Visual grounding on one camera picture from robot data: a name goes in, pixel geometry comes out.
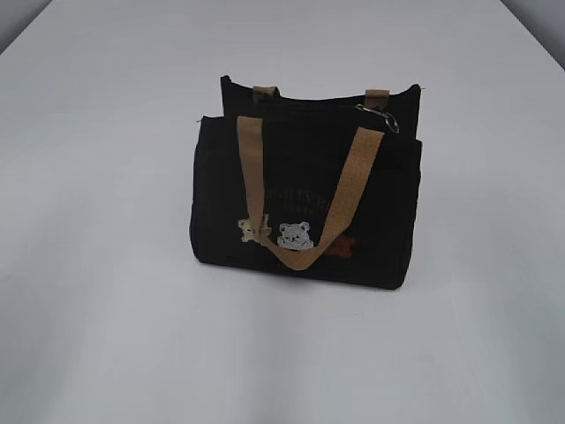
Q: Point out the black canvas tote bag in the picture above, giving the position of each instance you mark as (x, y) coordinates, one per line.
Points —
(305, 144)

